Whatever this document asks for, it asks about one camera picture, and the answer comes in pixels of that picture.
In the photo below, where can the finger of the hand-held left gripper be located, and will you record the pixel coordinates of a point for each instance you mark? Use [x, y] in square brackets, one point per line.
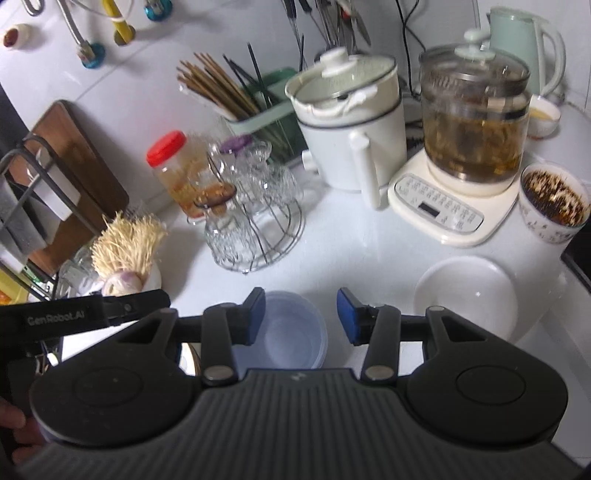
[138, 304]

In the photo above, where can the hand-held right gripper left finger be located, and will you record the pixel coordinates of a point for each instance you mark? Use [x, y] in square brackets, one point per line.
[255, 318]

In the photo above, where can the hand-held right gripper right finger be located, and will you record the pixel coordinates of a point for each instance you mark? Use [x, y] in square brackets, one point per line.
[349, 318]

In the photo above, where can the small white plastic cup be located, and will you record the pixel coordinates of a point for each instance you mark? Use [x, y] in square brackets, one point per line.
[291, 332]

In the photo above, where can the person's left hand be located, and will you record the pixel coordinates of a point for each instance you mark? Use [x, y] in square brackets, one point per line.
[23, 438]

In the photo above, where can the cut purple onion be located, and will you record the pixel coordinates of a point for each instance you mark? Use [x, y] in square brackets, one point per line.
[122, 281]

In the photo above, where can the white bowl brown rim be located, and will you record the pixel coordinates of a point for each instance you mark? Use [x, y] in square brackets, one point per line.
[154, 279]

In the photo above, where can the clear glass jar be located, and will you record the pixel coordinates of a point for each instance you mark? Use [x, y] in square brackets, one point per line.
[78, 274]

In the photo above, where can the bundle of dry noodles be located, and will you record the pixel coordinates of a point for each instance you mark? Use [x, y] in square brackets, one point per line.
[124, 244]

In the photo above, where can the clear glass cup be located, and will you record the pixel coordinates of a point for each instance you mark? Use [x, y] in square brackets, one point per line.
[221, 161]
[228, 240]
[272, 180]

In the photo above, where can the grey sponge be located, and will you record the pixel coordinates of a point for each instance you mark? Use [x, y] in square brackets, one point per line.
[18, 221]

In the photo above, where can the white block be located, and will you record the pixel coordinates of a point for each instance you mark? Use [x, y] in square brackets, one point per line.
[60, 194]

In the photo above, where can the red lid plastic jar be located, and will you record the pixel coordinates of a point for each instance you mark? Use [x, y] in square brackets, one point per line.
[178, 180]

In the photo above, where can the cream kettle base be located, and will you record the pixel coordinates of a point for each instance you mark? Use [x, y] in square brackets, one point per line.
[443, 203]

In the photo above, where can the wooden cutting board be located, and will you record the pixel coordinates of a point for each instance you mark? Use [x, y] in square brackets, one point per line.
[87, 157]

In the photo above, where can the white electric pot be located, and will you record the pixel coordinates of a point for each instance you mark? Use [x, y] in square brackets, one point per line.
[332, 152]

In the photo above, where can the dark metal rack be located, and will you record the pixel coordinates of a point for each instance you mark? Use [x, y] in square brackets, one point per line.
[18, 151]

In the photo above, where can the purple tinted glass cup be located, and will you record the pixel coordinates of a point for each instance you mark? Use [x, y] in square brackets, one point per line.
[236, 143]

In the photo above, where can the green chopstick holder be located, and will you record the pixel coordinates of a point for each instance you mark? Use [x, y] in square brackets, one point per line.
[258, 122]

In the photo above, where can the patterned ceramic cup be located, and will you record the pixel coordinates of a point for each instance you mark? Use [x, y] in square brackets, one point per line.
[540, 226]

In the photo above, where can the bundle of wooden chopsticks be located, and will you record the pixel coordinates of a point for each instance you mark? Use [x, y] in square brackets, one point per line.
[217, 87]

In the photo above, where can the glass health kettle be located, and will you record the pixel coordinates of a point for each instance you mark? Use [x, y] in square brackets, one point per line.
[471, 120]

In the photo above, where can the black cooktop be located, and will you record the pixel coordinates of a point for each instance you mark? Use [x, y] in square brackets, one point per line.
[579, 267]

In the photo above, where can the black chopstick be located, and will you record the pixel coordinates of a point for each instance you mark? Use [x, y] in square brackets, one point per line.
[238, 71]
[258, 74]

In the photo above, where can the blue suction hook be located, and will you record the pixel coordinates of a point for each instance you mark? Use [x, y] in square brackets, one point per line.
[91, 55]
[158, 9]

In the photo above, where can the small bowl yellow contents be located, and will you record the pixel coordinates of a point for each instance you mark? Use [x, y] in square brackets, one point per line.
[545, 124]

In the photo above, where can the hanging kitchen utensils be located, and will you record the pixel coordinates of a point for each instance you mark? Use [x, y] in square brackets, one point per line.
[344, 18]

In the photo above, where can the pale green electric kettle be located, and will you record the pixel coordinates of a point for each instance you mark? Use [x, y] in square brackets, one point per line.
[512, 37]

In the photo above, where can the red white wall hook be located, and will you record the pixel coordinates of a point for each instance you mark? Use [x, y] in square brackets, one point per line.
[17, 36]

